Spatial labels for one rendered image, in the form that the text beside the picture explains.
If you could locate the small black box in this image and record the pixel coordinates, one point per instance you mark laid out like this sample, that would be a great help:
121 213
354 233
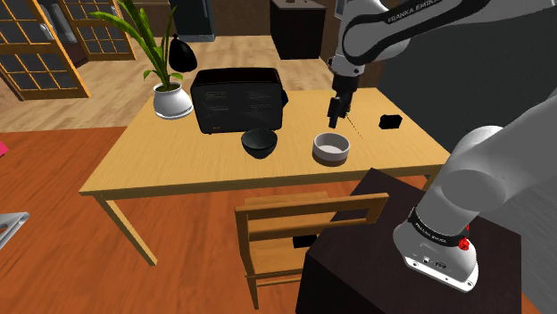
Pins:
390 121

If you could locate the dark appliance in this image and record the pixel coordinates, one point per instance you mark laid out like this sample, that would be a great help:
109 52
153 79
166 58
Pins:
191 19

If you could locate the dark cabinet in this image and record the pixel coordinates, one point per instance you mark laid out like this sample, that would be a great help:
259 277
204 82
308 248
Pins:
297 30

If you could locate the wooden lattice door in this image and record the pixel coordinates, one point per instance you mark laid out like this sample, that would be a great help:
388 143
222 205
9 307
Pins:
32 52
98 30

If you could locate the black toaster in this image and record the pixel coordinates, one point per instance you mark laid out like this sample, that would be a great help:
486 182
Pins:
237 102

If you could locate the pink object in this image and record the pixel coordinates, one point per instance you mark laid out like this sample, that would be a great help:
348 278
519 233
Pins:
2 148

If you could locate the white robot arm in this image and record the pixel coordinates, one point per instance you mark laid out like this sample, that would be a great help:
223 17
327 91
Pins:
474 182

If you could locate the dark robot stand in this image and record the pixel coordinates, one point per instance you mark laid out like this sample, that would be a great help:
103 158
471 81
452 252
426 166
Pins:
361 269

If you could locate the wooden table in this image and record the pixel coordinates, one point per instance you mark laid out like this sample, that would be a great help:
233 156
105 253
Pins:
174 152

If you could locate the black bowl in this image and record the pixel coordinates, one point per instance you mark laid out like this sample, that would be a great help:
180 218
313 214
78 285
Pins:
259 142

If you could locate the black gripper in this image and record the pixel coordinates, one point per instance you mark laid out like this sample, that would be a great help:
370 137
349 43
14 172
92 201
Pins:
346 89

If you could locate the grey metal object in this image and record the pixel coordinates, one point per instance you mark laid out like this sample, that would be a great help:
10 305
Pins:
11 226

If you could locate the green plant in white pot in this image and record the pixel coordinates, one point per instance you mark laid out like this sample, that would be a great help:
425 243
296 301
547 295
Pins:
172 100

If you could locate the white and brown bowl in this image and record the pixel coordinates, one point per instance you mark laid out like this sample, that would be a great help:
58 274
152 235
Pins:
331 148

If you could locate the wooden chair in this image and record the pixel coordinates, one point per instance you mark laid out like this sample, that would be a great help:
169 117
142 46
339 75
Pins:
261 256

